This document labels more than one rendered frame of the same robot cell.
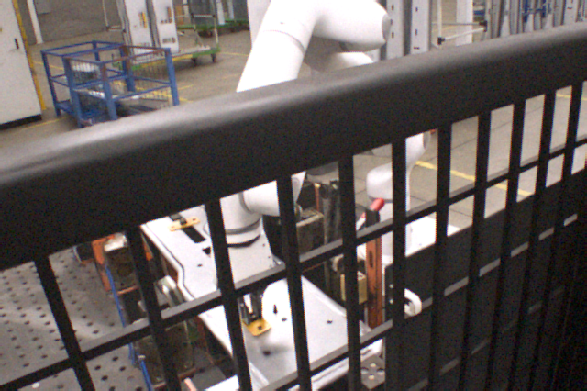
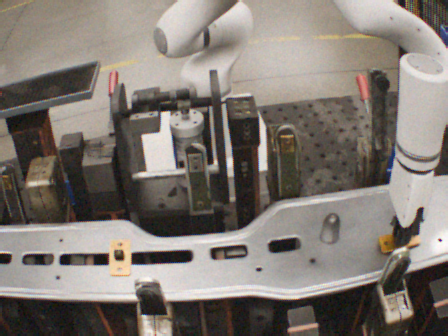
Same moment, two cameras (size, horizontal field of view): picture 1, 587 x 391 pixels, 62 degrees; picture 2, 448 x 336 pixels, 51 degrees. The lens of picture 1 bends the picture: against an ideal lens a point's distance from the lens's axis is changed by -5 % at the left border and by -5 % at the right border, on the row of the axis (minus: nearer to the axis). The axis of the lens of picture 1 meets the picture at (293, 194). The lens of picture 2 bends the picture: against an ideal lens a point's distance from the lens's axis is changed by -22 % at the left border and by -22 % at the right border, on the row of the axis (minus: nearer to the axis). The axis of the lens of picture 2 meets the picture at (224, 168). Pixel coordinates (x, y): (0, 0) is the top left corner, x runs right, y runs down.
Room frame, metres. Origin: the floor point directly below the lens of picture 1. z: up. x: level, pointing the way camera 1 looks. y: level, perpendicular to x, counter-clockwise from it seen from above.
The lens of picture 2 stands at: (0.73, 0.74, 1.65)
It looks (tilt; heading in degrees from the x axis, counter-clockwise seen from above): 38 degrees down; 299
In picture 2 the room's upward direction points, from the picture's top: 5 degrees counter-clockwise
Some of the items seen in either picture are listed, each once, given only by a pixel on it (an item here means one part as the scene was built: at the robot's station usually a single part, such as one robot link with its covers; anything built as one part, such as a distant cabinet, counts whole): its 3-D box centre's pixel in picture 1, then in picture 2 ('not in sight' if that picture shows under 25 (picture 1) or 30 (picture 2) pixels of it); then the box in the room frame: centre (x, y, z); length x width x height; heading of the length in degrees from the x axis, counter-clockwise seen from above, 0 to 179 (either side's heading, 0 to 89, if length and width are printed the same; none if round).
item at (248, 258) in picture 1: (242, 258); (413, 181); (0.75, 0.10, 1.14); 0.10 x 0.07 x 0.11; 121
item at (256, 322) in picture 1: (251, 318); (400, 238); (0.75, 0.10, 1.01); 0.08 x 0.04 x 0.01; 31
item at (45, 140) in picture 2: not in sight; (43, 178); (1.54, 0.12, 0.92); 0.10 x 0.08 x 0.45; 31
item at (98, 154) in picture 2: not in sight; (118, 226); (1.30, 0.14, 0.89); 0.13 x 0.11 x 0.38; 121
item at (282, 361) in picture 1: (178, 224); (110, 263); (1.19, 0.31, 1.00); 1.38 x 0.22 x 0.02; 31
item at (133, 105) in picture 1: (122, 93); not in sight; (5.73, 1.84, 0.47); 1.20 x 0.80 x 0.95; 39
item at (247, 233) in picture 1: (238, 225); (417, 147); (0.75, 0.10, 1.20); 0.09 x 0.08 x 0.03; 121
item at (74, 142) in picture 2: not in sight; (90, 217); (1.37, 0.15, 0.90); 0.05 x 0.05 x 0.40; 31
